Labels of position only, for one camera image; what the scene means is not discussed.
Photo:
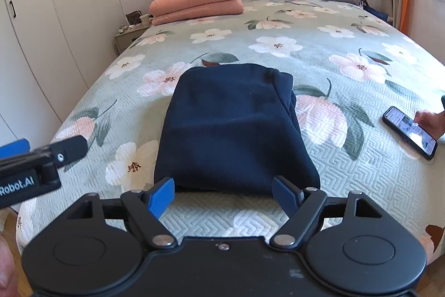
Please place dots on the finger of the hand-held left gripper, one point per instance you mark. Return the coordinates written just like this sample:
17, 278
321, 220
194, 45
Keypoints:
71, 150
14, 148

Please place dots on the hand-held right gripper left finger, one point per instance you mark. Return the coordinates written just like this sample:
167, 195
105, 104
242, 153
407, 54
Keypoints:
161, 195

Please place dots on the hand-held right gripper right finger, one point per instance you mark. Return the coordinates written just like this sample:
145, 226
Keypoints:
283, 192

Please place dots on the navy striped hoodie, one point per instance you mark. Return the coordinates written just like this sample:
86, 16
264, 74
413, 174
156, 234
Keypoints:
229, 123

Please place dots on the person's left hand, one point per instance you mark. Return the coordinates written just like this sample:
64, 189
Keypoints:
5, 264

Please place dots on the floral bedspread bed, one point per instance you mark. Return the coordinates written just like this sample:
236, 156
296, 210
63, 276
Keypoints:
347, 178

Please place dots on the white wardrobe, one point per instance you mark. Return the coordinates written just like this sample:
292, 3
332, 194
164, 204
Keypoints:
45, 39

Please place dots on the grey nightstand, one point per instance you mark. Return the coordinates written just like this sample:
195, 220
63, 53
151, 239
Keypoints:
127, 41

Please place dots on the black smartphone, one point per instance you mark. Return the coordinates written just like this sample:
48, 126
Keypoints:
405, 124

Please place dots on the white cup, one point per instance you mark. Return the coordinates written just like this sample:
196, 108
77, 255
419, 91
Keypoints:
144, 20

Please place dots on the folded pink quilt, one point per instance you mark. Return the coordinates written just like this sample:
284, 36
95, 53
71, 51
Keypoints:
198, 3

